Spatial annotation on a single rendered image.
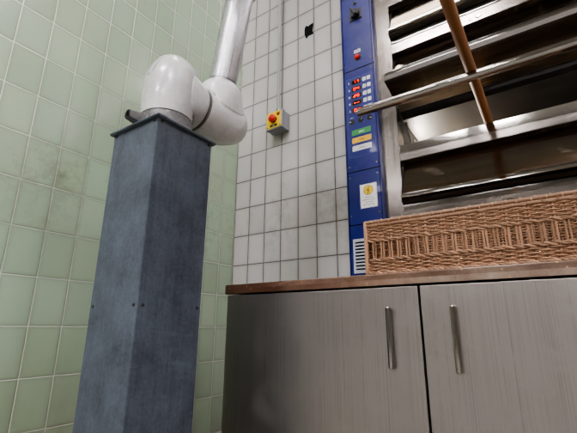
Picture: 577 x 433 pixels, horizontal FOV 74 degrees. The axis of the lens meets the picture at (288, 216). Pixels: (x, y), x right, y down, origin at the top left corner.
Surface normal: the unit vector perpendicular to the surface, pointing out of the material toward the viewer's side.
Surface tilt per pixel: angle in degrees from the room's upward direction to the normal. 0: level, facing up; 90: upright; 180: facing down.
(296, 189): 90
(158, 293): 90
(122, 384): 90
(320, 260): 90
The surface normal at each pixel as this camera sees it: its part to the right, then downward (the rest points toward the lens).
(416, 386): -0.57, -0.23
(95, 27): 0.83, -0.15
